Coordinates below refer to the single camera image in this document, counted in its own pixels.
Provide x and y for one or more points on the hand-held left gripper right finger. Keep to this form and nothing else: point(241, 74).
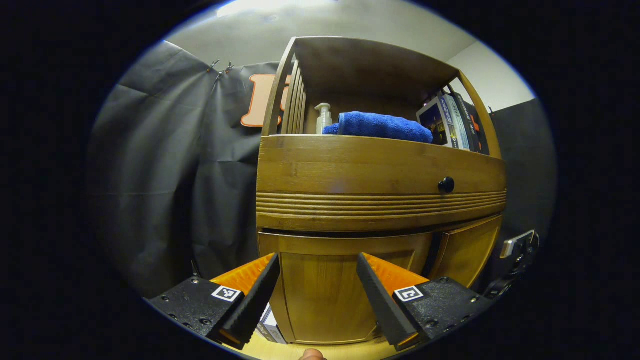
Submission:
point(380, 305)

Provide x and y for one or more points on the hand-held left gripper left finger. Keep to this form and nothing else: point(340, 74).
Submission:
point(257, 300)

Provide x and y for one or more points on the wooden cabinet door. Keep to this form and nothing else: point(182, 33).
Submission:
point(470, 250)
point(325, 290)

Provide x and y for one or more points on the wooden double-door shoe cabinet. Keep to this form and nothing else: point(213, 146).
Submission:
point(360, 65)

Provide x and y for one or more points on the black round drawer knob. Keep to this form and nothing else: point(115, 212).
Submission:
point(446, 185)

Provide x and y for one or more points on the wooden drawer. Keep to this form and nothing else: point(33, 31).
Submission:
point(350, 170)

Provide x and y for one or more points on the black spine book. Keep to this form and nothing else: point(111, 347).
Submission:
point(475, 127)

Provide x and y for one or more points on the grey white spine book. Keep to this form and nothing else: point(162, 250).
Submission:
point(456, 125)

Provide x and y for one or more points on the dark cover book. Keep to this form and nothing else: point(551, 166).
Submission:
point(432, 120)

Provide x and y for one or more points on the blue folded towel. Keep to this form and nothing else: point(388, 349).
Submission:
point(380, 127)

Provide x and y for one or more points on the white pump bottle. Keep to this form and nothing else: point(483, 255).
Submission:
point(324, 122)

